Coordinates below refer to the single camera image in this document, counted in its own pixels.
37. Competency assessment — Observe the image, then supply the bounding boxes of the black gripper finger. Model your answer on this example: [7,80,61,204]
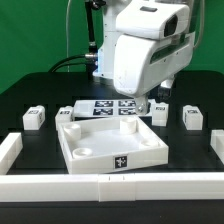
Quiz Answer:
[135,95,148,115]

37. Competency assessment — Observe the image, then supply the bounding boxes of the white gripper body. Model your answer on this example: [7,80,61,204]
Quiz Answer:
[113,34,194,98]

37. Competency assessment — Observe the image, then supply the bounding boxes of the white square tabletop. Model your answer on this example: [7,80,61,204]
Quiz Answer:
[58,116,169,174]

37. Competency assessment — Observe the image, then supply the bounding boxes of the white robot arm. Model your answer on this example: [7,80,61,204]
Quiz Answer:
[93,0,205,115]

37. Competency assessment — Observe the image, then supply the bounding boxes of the white obstacle fence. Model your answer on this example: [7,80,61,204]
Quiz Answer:
[0,132,224,202]

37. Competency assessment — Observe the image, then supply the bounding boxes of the white marker base plate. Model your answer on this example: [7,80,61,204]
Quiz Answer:
[72,98,157,119]

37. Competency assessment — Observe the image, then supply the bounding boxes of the black cable post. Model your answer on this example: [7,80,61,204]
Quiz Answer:
[83,0,107,73]

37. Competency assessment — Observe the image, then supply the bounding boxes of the black cable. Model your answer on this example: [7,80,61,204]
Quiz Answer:
[48,53,98,73]

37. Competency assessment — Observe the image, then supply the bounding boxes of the grey thin cable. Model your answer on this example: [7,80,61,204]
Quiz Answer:
[65,0,73,73]

